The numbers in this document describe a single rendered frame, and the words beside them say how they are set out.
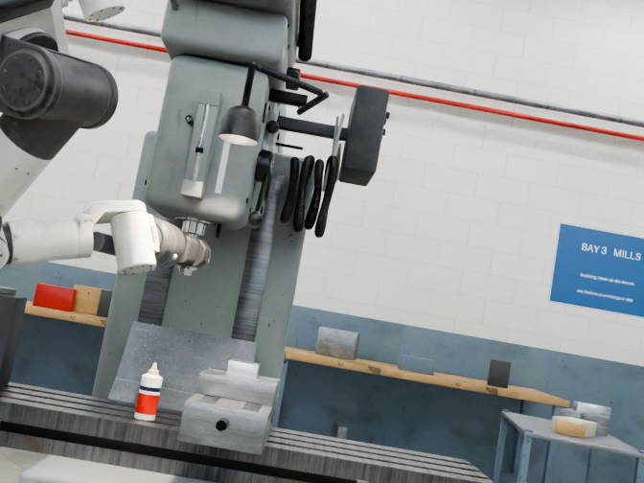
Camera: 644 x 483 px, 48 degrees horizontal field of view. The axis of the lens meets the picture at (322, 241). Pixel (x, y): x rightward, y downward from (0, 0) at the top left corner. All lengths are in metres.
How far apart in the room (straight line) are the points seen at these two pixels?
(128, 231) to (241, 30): 0.46
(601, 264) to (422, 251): 1.45
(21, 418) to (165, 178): 0.52
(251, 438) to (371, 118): 0.83
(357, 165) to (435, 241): 4.13
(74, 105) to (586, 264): 5.44
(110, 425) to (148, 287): 0.55
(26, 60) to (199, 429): 0.67
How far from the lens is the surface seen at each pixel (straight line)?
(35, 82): 1.01
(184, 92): 1.48
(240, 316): 1.87
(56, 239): 1.24
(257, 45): 1.46
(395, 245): 5.78
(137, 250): 1.27
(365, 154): 1.75
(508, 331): 5.96
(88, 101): 1.06
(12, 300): 1.57
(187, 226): 1.50
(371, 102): 1.78
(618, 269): 6.29
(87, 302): 5.39
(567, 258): 6.13
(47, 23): 1.13
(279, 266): 1.87
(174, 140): 1.46
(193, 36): 1.48
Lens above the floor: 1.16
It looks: 6 degrees up
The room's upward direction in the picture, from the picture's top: 10 degrees clockwise
